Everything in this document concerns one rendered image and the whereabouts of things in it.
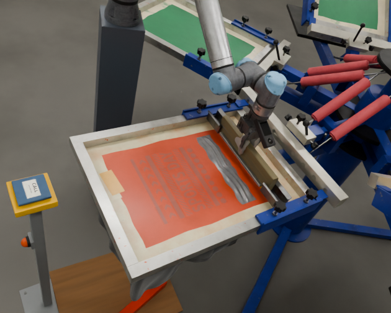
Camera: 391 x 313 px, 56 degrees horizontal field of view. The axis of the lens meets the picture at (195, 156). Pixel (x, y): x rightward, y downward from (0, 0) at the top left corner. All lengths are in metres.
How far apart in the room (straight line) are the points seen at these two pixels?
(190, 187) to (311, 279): 1.40
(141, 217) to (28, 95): 2.06
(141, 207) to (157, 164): 0.21
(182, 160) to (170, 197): 0.19
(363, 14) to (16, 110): 2.47
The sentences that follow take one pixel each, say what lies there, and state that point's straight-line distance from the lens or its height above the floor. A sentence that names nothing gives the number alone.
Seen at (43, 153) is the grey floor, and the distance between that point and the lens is 2.69.
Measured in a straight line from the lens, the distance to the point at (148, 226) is 1.23.
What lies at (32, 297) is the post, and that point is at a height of 0.01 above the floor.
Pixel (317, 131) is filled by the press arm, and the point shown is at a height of 1.04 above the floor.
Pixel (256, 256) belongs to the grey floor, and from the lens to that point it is 2.46.
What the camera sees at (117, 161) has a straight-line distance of 1.38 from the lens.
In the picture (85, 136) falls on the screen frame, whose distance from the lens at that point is 1.41.
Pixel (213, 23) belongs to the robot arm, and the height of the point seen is 1.47.
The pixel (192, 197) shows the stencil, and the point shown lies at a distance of 1.33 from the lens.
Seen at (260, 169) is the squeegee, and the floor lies 1.04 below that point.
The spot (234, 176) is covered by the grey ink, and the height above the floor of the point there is 0.96.
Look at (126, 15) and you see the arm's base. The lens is 1.63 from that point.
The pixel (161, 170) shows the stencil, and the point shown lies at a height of 0.96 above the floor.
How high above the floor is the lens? 2.00
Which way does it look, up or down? 45 degrees down
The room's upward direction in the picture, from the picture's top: 20 degrees clockwise
